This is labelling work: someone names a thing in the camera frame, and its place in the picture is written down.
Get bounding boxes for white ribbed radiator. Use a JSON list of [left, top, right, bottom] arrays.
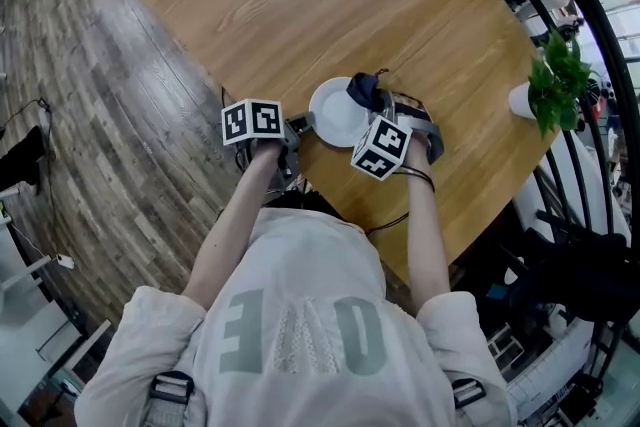
[[504, 314, 616, 421]]

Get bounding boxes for dark blue cloth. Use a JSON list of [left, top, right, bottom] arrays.
[[346, 72, 396, 114]]

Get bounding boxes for person's left forearm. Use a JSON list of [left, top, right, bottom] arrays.
[[182, 139, 284, 311]]

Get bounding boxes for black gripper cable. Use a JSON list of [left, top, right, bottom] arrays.
[[366, 209, 412, 235]]

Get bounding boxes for white round plate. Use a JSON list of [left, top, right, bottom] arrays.
[[308, 76, 381, 149]]

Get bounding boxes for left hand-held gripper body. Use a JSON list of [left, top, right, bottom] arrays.
[[221, 98, 304, 182]]

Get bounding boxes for green plant in white pot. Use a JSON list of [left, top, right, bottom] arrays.
[[508, 29, 594, 139]]

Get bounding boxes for person's white shirt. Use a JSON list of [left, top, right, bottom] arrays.
[[74, 207, 511, 427]]

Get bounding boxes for black bag on chair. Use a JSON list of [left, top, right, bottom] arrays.
[[499, 229, 640, 331]]

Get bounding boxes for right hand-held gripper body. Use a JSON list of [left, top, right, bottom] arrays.
[[350, 90, 445, 182]]

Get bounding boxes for person's right forearm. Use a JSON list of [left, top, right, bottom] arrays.
[[402, 134, 451, 316]]

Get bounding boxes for black strap buckle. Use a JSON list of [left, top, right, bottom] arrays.
[[452, 377, 487, 409], [148, 370, 195, 404]]

